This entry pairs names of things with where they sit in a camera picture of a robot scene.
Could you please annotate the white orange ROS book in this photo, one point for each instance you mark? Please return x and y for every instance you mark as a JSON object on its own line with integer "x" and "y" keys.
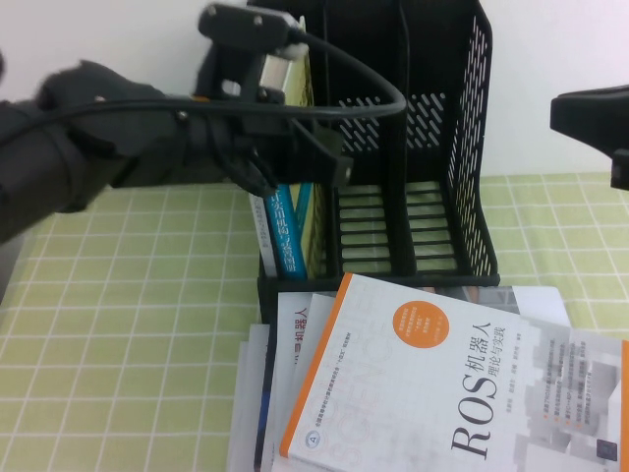
{"x": 417, "y": 393}

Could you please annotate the dark blue spine book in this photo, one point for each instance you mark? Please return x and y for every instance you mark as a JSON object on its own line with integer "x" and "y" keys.
{"x": 265, "y": 408}

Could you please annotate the white book orange spine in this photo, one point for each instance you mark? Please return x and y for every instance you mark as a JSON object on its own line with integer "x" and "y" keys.
{"x": 263, "y": 236}

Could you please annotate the black plastic book holder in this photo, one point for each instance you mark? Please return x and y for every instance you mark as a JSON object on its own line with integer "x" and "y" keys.
{"x": 427, "y": 49}

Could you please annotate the plain white book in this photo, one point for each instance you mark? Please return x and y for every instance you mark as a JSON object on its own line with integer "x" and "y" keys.
{"x": 243, "y": 393}

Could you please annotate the blue spine yellow book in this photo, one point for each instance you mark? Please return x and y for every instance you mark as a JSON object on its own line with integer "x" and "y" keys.
{"x": 285, "y": 246}

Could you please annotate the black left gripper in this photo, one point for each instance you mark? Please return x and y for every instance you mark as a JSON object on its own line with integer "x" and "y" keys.
{"x": 216, "y": 133}

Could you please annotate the grey photo cover book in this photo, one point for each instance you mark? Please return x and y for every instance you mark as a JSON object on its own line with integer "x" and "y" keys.
{"x": 535, "y": 305}

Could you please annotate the green checked tablecloth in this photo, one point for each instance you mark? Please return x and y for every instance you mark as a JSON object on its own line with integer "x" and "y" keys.
{"x": 123, "y": 295}

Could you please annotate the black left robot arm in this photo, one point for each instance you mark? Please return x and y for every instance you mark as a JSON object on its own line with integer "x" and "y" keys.
{"x": 74, "y": 162}

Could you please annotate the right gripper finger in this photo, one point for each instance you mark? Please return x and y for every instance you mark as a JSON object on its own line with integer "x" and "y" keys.
{"x": 620, "y": 169}
{"x": 589, "y": 113}

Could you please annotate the white robot title book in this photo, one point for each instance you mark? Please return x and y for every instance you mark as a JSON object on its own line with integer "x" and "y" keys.
{"x": 295, "y": 314}

